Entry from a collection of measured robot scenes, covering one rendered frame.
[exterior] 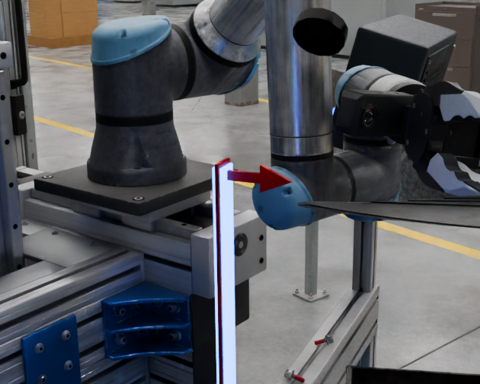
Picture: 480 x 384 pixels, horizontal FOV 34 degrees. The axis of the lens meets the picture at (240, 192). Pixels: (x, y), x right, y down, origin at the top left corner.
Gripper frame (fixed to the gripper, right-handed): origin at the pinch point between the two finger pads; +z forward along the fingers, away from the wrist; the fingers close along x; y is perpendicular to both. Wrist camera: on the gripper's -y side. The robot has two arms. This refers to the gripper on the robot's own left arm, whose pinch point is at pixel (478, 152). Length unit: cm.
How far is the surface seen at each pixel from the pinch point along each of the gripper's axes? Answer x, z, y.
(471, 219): 0.9, 17.6, -10.5
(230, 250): 10.1, 0.2, -22.4
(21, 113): 39, -202, -44
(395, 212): 1.4, 15.4, -15.0
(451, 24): 9, -591, 312
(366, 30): -7.4, -47.6, 6.9
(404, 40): -6.7, -44.4, 11.7
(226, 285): 13.1, 0.9, -22.5
